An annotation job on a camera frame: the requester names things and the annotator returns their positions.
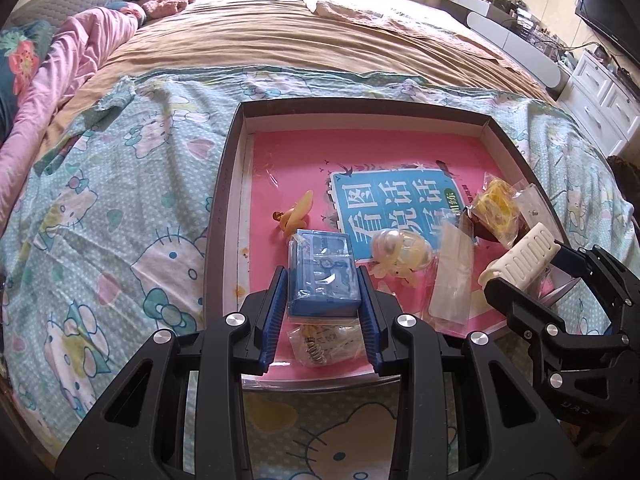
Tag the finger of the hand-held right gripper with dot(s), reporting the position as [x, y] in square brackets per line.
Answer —
[567, 260]
[520, 310]

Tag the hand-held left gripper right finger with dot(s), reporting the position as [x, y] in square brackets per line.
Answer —
[372, 320]

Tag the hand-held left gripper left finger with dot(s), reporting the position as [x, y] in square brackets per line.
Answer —
[272, 320]

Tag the white comb hair clip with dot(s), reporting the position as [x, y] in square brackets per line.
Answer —
[525, 255]

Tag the blue jewelry box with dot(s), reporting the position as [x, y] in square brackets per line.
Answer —
[322, 270]

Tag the pearl hair clip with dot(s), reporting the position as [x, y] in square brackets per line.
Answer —
[400, 250]

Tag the grey cardboard box tray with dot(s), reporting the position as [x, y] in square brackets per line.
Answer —
[220, 200]

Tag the clear bag with metal spring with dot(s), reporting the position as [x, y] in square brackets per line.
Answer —
[325, 342]

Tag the clear plastic stud pack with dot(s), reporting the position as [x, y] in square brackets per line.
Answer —
[535, 205]

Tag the clear flat plastic bag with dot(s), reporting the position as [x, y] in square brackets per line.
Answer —
[452, 280]

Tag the dark brown object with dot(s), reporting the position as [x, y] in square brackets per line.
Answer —
[625, 185]

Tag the bag of yellow hair rings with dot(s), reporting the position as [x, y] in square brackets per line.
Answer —
[492, 202]

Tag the orange hair clip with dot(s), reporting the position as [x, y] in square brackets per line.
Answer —
[300, 210]

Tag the pink picture book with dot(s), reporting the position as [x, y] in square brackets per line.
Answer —
[285, 160]

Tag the white drawer cabinet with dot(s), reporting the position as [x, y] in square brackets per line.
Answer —
[605, 100]

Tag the printed cartoon cat blanket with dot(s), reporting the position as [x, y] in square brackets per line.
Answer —
[125, 200]

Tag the white vanity table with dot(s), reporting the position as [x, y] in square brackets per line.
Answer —
[515, 50]

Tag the clutter of cosmetics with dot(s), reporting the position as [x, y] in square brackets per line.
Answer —
[530, 15]

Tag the black flat television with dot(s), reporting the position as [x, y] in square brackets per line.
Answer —
[610, 15]

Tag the brown bed sheet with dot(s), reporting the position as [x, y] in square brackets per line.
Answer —
[300, 40]

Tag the pink quilt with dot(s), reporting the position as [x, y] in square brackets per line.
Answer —
[85, 45]

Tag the pink plush blanket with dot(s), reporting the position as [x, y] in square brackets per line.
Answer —
[167, 4]

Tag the blue floral pillow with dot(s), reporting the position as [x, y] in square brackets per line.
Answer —
[20, 55]

